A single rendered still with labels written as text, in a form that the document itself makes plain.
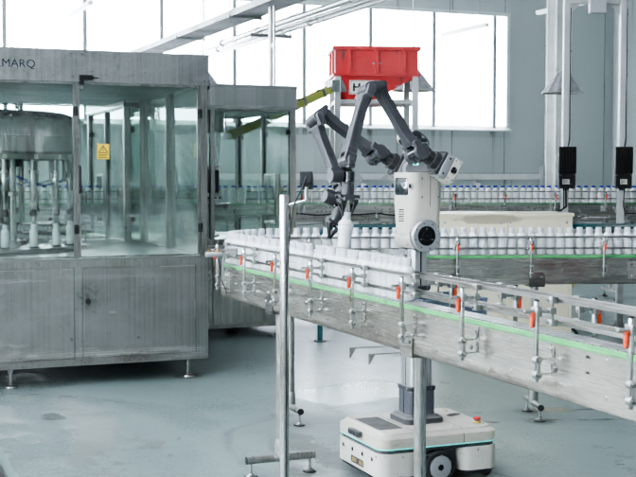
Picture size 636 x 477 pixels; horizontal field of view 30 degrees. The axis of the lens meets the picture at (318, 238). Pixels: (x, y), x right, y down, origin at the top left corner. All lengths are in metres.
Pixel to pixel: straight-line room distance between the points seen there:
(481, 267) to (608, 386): 3.92
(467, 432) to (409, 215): 1.09
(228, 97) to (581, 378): 7.58
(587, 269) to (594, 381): 4.00
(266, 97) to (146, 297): 2.93
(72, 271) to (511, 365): 5.11
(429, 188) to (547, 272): 1.75
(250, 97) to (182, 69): 2.23
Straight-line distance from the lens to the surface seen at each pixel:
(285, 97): 10.91
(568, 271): 7.39
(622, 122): 11.78
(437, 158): 5.65
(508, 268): 7.30
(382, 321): 4.64
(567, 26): 11.69
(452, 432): 5.84
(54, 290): 8.46
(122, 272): 8.54
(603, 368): 3.42
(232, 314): 10.81
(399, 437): 5.71
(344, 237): 5.35
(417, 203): 5.77
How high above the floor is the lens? 1.48
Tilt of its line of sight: 3 degrees down
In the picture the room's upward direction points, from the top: straight up
